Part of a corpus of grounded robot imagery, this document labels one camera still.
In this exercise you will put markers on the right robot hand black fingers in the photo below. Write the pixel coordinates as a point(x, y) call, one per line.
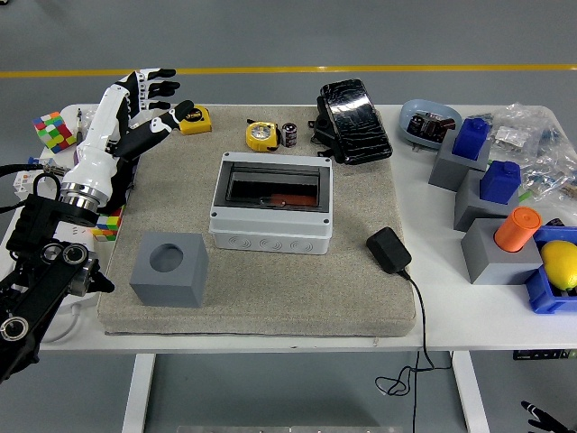
point(536, 411)

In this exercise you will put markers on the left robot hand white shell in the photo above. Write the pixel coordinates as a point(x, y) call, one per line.
point(97, 144)

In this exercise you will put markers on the grey junction box smoky lid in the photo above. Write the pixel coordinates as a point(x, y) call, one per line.
point(270, 234)

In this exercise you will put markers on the orange cylinder battery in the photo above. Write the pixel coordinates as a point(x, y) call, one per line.
point(293, 199)
point(516, 230)

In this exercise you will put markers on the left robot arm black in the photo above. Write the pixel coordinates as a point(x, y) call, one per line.
point(36, 216)

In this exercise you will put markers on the thin screwdriver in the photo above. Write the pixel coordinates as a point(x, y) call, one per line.
point(79, 124)

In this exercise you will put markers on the large colourful puzzle cube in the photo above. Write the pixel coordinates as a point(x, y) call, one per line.
point(54, 133)

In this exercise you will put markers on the black table control panel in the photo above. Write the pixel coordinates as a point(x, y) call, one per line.
point(541, 355)

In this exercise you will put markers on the white table leg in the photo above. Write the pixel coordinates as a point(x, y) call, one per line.
point(469, 392)
point(137, 397)

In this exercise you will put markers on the small colourful puzzle cube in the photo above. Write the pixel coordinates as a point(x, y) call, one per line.
point(108, 225)

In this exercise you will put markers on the white circuit breaker blue lever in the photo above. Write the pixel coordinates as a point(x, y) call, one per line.
point(22, 182)

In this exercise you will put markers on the square yellow tape measure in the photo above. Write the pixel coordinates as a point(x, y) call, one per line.
point(200, 124)

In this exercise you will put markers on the blue plastic bin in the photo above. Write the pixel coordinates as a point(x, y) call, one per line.
point(541, 297)

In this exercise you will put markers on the yellow lemon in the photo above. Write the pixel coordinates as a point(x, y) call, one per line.
point(561, 264)

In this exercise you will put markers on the grey block with round hole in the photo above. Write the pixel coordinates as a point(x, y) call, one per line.
point(491, 266)
point(171, 288)

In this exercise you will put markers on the round yellow tape measure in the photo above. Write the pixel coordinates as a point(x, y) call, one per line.
point(261, 135)

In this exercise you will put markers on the small black item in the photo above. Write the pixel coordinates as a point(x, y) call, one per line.
point(556, 222)

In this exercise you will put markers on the small black cylinder cell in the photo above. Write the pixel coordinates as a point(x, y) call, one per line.
point(289, 135)

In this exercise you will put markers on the grey block holder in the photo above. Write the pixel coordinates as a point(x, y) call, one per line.
point(446, 171)
point(473, 212)

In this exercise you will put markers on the small green item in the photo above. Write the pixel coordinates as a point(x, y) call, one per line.
point(524, 196)

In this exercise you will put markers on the blue bottle-shaped block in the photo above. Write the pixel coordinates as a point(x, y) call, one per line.
point(499, 182)
point(471, 140)

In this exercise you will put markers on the beige padded mat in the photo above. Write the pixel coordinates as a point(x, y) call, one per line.
point(293, 297)

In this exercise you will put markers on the clear bag of small parts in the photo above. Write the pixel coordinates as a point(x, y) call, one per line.
point(550, 153)

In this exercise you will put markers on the glossy black pouch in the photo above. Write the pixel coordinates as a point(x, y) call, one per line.
point(356, 122)

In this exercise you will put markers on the small bag of white parts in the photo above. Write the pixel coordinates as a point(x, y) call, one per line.
point(509, 135)

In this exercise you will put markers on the dark electronic components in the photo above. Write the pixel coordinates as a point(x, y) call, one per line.
point(428, 126)

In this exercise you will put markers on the light blue bowl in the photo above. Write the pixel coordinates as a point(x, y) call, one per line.
point(412, 110)

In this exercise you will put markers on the small black bracket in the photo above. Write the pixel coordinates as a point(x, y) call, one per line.
point(322, 128)

